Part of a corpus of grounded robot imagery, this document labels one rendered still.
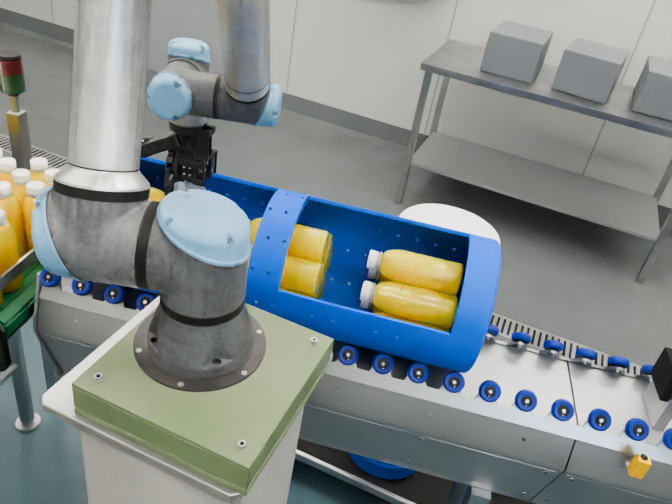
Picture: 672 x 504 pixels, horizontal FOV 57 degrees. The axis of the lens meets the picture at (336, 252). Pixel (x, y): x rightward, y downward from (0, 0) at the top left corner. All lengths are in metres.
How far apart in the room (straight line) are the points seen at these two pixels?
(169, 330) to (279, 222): 0.43
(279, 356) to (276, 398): 0.08
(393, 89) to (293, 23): 0.90
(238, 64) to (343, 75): 3.85
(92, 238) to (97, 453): 0.34
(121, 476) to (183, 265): 0.36
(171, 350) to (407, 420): 0.65
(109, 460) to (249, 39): 0.63
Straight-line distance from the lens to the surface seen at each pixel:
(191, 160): 1.25
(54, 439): 2.43
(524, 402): 1.35
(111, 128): 0.79
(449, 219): 1.73
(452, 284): 1.25
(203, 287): 0.79
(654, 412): 1.51
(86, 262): 0.82
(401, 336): 1.21
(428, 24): 4.54
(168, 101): 1.08
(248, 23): 0.91
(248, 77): 1.00
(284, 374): 0.90
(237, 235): 0.77
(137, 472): 0.97
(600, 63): 3.67
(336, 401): 1.37
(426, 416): 1.36
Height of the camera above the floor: 1.84
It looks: 33 degrees down
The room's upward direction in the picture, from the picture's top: 10 degrees clockwise
